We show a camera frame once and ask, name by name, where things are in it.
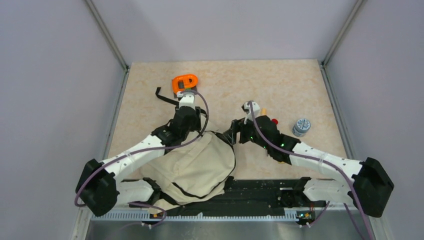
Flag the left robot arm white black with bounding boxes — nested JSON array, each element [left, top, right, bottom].
[[74, 106, 204, 217]]

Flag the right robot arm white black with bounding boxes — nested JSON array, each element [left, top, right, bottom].
[[223, 115, 394, 218]]

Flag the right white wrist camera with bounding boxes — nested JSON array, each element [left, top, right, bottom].
[[241, 100, 261, 125]]

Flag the blue patterned tape roll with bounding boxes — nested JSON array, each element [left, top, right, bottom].
[[292, 118, 311, 137]]

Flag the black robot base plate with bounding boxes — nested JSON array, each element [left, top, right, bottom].
[[127, 178, 362, 220]]

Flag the beige canvas backpack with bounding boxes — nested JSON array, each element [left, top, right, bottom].
[[139, 113, 236, 214]]

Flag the orange toy on grey base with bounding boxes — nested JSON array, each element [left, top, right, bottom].
[[171, 74, 199, 98]]

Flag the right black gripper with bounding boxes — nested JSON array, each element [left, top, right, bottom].
[[223, 112, 270, 150]]

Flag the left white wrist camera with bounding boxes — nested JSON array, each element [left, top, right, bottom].
[[176, 91, 196, 109]]

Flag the aluminium frame rails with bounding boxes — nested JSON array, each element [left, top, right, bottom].
[[71, 187, 392, 240]]

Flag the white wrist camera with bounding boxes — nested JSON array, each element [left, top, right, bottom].
[[176, 91, 196, 109], [241, 100, 261, 125]]

